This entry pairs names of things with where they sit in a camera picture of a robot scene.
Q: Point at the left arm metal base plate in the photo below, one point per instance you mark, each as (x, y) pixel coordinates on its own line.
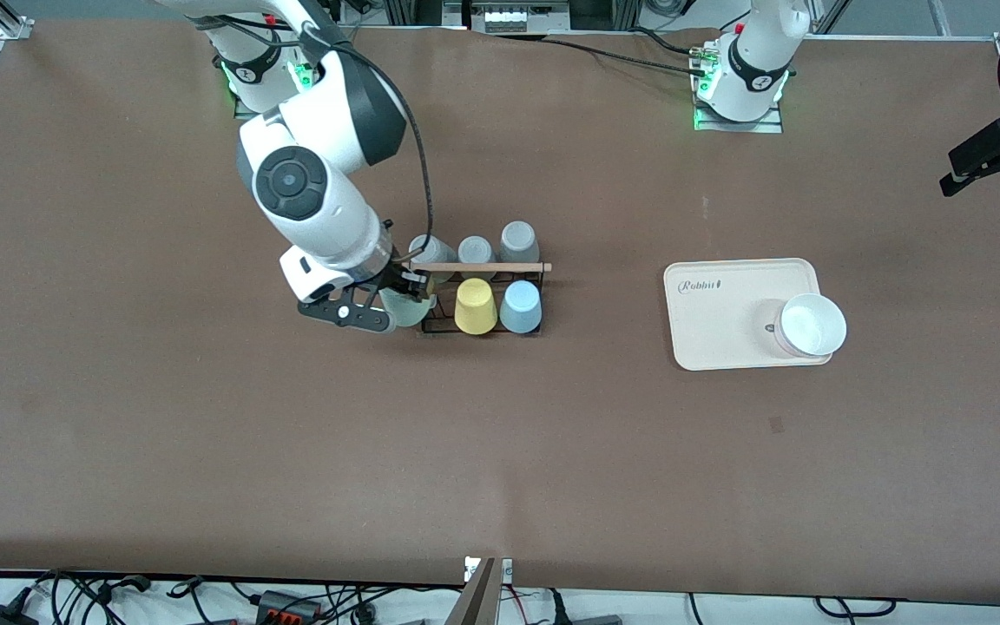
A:
(739, 126)

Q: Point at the yellow cup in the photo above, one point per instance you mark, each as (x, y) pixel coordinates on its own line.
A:
(476, 308)

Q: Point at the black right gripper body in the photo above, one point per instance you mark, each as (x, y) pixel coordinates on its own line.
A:
(398, 277)

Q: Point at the grey cup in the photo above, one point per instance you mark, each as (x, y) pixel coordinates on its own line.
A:
(519, 240)
(476, 250)
(439, 250)

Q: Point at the black power adapter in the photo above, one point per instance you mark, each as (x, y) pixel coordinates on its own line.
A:
(1, 616)

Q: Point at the light blue cup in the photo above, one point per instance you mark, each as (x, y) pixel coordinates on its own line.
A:
(521, 308)

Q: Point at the beige plastic tray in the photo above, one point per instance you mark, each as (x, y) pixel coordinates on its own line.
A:
(717, 321)

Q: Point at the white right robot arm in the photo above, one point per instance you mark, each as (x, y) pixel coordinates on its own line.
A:
(326, 217)

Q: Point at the grey metal stand post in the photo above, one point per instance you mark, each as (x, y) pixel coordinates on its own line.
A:
(476, 599)

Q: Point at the grey terminal block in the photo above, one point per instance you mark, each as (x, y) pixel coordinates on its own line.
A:
(517, 17)

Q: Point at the white marker tag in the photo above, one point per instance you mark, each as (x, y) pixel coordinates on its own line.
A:
(470, 569)

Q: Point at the white bowl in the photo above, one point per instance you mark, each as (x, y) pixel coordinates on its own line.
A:
(812, 325)

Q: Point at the pale green cup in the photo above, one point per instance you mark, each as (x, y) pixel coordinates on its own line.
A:
(409, 311)

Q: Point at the black power strip orange switches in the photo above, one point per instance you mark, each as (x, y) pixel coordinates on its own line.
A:
(287, 608)

